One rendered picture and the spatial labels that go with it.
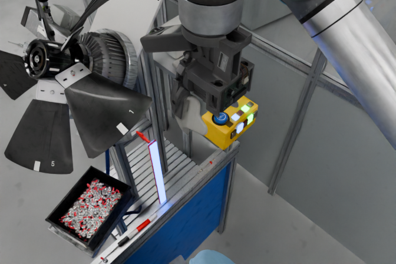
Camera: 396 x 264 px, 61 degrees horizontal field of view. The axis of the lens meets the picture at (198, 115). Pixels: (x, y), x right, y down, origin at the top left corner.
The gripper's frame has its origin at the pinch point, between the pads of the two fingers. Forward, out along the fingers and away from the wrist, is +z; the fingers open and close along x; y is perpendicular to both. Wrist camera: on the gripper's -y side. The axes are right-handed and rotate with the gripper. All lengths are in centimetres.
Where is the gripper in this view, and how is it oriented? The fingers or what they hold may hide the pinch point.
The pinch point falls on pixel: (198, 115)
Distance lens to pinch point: 57.1
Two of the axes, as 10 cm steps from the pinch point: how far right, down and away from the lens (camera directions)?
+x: 7.0, -5.6, 4.6
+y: 7.2, 5.4, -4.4
